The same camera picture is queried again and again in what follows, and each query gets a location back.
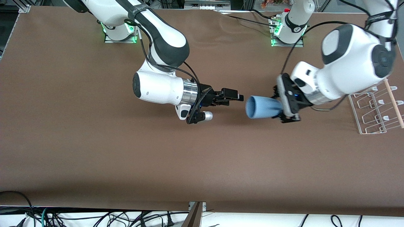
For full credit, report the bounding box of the blue plastic cup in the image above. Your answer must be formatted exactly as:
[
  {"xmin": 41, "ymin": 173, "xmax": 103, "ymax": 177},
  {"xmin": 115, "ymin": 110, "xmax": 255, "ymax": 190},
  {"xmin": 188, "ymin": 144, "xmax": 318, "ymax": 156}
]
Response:
[{"xmin": 245, "ymin": 96, "xmax": 283, "ymax": 119}]

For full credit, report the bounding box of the grey power strip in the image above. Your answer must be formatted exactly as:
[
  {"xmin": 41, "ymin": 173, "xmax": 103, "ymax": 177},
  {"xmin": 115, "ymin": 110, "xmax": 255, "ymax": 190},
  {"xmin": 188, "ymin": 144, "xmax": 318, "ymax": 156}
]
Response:
[{"xmin": 184, "ymin": 0, "xmax": 231, "ymax": 10}]

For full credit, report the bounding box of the brown table cover sheet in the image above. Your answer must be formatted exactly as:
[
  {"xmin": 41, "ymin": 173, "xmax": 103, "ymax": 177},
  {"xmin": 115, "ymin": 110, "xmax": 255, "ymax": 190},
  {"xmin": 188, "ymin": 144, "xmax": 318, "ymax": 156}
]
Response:
[{"xmin": 0, "ymin": 6, "xmax": 404, "ymax": 218}]

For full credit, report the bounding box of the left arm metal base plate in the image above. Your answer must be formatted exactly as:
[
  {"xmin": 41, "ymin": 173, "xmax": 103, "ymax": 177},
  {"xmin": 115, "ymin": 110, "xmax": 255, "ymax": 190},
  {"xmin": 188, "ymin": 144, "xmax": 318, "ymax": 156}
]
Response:
[{"xmin": 270, "ymin": 16, "xmax": 304, "ymax": 48}]

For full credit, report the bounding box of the white wire cup rack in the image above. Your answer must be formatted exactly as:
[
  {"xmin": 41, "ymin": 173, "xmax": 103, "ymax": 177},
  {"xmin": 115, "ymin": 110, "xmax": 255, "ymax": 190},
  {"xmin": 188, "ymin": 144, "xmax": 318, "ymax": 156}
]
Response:
[{"xmin": 348, "ymin": 77, "xmax": 404, "ymax": 135}]

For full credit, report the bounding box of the black cable on table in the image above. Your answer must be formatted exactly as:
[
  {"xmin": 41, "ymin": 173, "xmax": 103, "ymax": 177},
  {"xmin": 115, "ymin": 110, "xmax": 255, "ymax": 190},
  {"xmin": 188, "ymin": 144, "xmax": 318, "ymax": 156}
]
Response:
[{"xmin": 217, "ymin": 9, "xmax": 279, "ymax": 27}]

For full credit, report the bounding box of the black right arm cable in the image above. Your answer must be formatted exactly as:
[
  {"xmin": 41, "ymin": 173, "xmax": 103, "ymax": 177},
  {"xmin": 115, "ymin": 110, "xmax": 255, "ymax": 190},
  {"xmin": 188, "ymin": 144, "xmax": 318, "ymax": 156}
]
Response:
[{"xmin": 124, "ymin": 18, "xmax": 203, "ymax": 95}]

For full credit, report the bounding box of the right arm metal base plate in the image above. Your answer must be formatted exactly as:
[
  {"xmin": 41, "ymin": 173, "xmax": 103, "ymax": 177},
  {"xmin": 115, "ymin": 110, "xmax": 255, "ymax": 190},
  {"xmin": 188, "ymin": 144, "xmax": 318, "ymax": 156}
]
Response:
[{"xmin": 104, "ymin": 22, "xmax": 139, "ymax": 44}]

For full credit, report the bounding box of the brown metal post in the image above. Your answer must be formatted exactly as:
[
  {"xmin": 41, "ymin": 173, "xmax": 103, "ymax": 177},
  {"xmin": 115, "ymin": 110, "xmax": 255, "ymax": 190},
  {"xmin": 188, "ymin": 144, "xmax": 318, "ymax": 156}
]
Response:
[{"xmin": 181, "ymin": 202, "xmax": 204, "ymax": 227}]

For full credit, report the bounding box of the aluminium frame profile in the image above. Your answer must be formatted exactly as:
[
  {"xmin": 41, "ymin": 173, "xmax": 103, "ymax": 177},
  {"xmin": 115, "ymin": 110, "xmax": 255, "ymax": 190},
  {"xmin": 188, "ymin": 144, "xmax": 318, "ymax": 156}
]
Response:
[{"xmin": 17, "ymin": 0, "xmax": 33, "ymax": 13}]

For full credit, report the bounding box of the black looped floor cable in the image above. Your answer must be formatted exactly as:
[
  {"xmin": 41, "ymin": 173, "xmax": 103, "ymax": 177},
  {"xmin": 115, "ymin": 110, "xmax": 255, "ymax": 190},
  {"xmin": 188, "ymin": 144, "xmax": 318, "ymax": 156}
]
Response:
[{"xmin": 0, "ymin": 190, "xmax": 36, "ymax": 227}]

